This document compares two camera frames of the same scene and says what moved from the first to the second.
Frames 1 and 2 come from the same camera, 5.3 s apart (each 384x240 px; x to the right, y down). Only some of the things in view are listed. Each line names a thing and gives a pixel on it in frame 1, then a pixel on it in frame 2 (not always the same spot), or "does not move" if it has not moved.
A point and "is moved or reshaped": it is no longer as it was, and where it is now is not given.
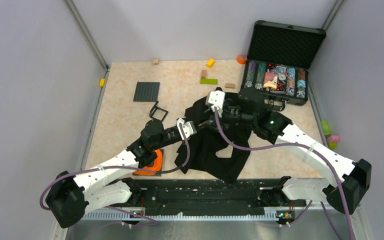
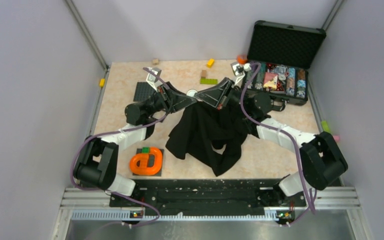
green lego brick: [204, 81] does not move
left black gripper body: [170, 137] -> [166, 98]
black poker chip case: [278, 58] does not move
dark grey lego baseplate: [147, 91] does not move
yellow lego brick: [210, 63] does not move
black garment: [218, 148] is moved or reshaped
